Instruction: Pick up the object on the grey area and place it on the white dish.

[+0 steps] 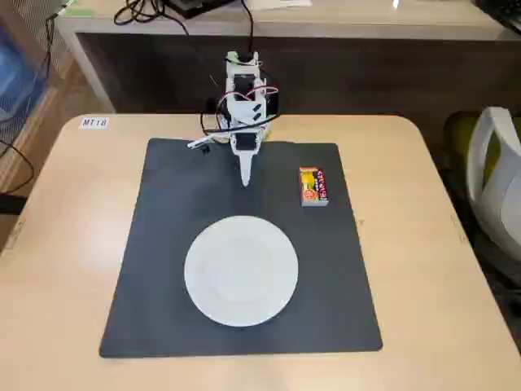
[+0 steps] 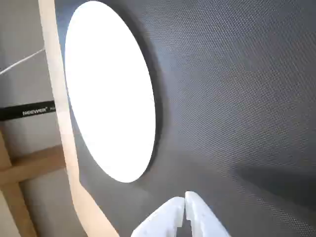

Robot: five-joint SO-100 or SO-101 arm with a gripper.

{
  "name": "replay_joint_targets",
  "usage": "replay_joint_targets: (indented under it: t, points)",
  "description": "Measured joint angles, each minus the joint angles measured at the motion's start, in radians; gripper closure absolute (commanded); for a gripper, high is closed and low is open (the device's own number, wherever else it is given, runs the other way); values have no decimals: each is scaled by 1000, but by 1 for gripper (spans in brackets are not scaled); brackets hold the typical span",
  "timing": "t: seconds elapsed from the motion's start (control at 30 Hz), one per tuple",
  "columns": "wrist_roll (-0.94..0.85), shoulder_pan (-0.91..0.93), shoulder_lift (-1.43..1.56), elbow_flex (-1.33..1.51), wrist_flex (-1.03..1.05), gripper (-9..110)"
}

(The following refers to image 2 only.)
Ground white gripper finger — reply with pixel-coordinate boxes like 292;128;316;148
185;191;231;237
130;196;186;237

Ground round white dish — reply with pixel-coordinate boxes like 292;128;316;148
64;0;157;184

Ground dark grey textured mat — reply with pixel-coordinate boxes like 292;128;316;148
53;0;316;237

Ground black Neewer stand pole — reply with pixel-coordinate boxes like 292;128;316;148
0;100;58;121

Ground light wooden frame crossbar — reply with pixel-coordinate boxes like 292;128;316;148
0;145;66;185

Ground light wooden frame post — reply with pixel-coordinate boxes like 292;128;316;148
0;130;38;237

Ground thin white cable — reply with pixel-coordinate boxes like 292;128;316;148
0;48;46;76

